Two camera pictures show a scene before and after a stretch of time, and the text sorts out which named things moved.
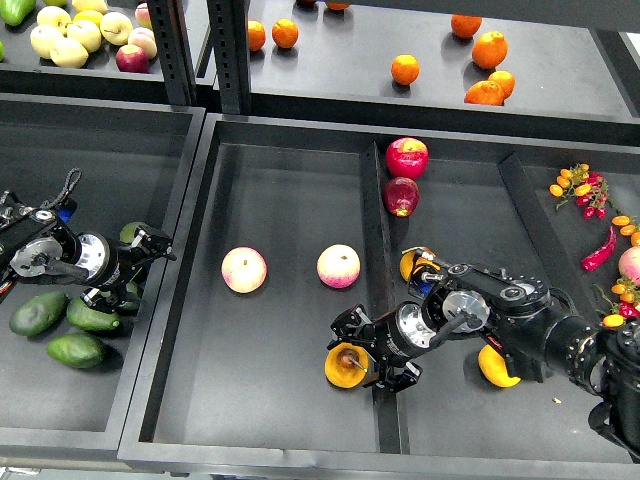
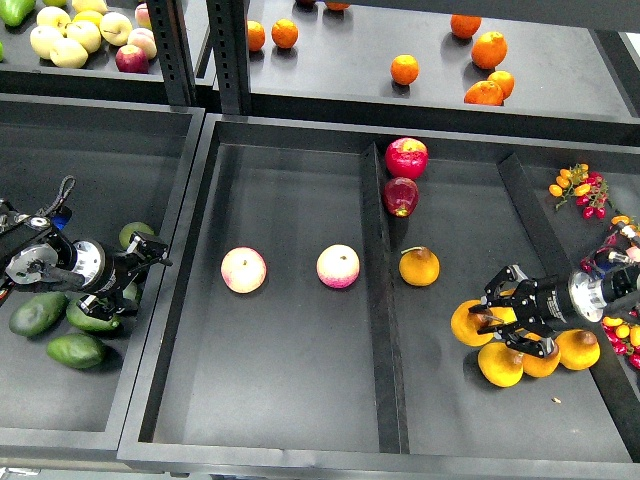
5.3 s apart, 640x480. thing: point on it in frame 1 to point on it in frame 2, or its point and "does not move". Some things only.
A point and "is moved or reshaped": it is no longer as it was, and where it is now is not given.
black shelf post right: x=229 y=25 does not move
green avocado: x=87 y=316 does not move
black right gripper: x=397 y=335 to x=544 y=305
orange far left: x=256 y=35 does not move
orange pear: x=346 y=365 is moved or reshaped
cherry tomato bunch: x=589 y=187 does not move
